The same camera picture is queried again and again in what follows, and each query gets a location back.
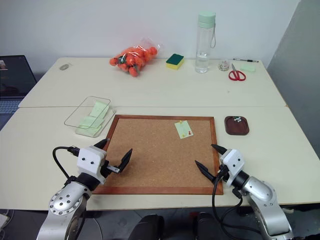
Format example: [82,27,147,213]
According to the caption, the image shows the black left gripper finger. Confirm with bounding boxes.
[117,148,134,175]
[93,137,111,151]

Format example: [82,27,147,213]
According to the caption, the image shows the pale green paper note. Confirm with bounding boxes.
[79,115,105,130]
[75,126,103,138]
[174,120,192,140]
[89,100,110,118]

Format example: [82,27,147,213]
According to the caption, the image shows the dark laptop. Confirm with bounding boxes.
[0,55,38,116]

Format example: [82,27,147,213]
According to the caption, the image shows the red-handled scissors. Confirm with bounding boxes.
[227,63,247,83]

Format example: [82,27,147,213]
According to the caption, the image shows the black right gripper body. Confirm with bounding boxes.
[215,162,231,184]

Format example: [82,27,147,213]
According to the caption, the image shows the plastic bag of oranges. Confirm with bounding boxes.
[108,36,164,79]

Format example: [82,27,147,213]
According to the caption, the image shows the clear bottle with green lid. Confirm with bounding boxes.
[194,10,217,74]

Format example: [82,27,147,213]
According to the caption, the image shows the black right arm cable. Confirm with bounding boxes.
[211,169,266,236]

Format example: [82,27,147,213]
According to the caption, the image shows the green sticky note pad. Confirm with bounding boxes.
[240,63,258,74]

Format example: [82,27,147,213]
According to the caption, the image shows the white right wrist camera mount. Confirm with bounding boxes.
[219,148,246,188]

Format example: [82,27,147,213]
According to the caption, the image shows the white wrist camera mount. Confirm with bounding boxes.
[76,146,109,186]
[219,148,246,188]

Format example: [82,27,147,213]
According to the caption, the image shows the dark brown wooden tray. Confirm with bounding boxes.
[223,115,251,137]

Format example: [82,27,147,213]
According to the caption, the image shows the green and yellow sponge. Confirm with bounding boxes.
[165,52,186,71]

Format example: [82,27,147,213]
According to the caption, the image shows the wood-framed cork board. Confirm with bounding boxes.
[90,114,224,196]

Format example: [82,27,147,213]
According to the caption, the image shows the dark rounded shape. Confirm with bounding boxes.
[194,212,226,240]
[128,214,166,240]

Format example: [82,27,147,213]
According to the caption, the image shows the small glass jar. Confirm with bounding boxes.
[217,59,231,72]

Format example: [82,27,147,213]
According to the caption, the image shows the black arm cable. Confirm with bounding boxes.
[52,146,81,181]
[211,169,266,236]

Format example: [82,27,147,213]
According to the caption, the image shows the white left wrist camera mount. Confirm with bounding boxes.
[76,146,109,186]

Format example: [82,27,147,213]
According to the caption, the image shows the clear plastic tray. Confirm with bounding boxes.
[64,95,117,139]

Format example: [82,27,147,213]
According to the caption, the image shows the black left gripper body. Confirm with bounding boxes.
[99,159,120,179]

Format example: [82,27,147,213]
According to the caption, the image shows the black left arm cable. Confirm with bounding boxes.
[52,146,81,181]

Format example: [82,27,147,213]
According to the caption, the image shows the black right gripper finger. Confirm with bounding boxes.
[211,143,229,157]
[194,160,218,184]

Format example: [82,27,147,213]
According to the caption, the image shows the grey partition panel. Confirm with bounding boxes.
[265,0,320,162]

